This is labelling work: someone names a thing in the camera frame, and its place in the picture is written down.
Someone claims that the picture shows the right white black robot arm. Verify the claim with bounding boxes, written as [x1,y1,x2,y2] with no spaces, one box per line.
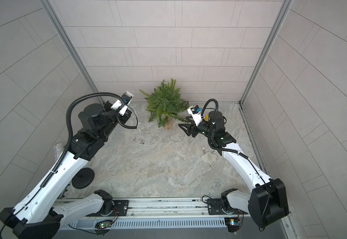
[179,106,289,231]

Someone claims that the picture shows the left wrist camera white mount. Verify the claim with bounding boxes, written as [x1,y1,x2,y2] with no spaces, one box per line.
[111,91,134,115]

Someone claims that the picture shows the right green circuit board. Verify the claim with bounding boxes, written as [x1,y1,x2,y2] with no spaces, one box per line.
[224,218,241,233]

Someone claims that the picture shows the small green christmas tree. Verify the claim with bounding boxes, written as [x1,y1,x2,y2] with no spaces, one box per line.
[140,79,189,127]

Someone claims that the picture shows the thin wire string lights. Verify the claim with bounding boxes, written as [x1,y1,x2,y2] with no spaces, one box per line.
[137,119,186,143]

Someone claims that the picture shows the glittery silver cylinder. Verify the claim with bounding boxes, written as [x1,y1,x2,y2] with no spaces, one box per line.
[54,143,64,161]

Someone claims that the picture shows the aluminium mounting rail frame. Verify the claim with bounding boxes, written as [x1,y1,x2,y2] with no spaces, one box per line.
[35,196,300,239]

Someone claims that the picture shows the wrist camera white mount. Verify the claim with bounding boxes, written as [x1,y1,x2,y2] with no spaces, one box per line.
[111,91,134,115]
[187,105,203,126]

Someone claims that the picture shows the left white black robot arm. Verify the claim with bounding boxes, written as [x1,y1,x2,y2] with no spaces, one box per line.
[0,100,132,239]

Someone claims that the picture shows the left black flexible cable hose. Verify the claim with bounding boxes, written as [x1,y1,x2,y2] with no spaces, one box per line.
[40,92,138,189]

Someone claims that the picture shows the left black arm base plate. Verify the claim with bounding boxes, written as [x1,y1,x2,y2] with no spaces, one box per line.
[87,200,129,217]

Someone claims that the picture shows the left green circuit board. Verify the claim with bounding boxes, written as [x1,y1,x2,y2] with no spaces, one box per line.
[95,220,113,230]

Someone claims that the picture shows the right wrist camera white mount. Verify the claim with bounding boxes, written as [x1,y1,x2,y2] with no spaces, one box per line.
[187,105,203,126]

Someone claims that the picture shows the green circuit board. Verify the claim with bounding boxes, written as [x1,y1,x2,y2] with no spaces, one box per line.
[224,218,241,233]
[95,220,113,230]

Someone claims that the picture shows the beige paw shaped object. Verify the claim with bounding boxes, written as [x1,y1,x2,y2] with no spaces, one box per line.
[200,147,217,165]

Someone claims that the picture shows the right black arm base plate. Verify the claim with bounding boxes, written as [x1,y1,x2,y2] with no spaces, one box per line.
[206,198,228,215]

